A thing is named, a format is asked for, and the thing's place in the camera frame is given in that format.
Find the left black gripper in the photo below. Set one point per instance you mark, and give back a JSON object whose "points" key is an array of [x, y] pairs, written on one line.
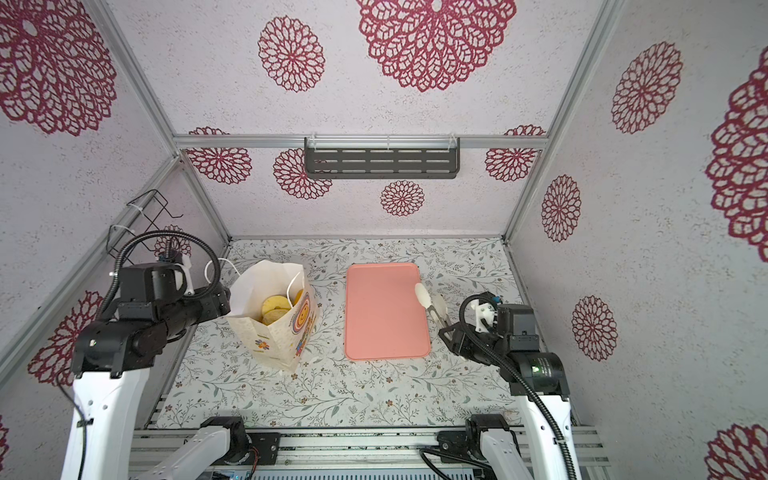
{"points": [[216, 305]]}

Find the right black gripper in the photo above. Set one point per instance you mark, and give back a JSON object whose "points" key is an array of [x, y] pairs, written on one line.
{"points": [[460, 342]]}

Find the metal tongs with white tips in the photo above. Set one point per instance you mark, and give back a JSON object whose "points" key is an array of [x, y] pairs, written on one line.
{"points": [[435, 306]]}

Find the white printed paper bag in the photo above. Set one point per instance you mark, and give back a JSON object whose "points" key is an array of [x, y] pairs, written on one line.
{"points": [[281, 344]]}

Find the yellow fluted fake cake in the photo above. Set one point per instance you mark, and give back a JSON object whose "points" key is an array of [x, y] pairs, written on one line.
{"points": [[276, 301]]}

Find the orange fake bread roll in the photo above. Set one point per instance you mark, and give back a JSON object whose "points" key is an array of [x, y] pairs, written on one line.
{"points": [[297, 297]]}

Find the round fake bread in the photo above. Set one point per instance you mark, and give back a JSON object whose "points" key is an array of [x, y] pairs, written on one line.
{"points": [[274, 315]]}

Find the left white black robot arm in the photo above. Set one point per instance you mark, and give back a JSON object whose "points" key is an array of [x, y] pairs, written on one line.
{"points": [[113, 357]]}

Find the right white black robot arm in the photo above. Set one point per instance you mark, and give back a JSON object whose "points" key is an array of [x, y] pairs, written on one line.
{"points": [[504, 336]]}

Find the pink plastic tray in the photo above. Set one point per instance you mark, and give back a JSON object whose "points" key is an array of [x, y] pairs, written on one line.
{"points": [[383, 317]]}

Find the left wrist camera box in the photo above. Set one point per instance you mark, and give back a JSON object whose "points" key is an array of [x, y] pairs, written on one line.
{"points": [[180, 266]]}

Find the black wire wall rack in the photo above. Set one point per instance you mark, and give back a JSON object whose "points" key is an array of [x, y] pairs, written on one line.
{"points": [[149, 211]]}

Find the grey slotted wall shelf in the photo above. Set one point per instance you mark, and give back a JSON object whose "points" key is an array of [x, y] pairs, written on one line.
{"points": [[382, 160]]}

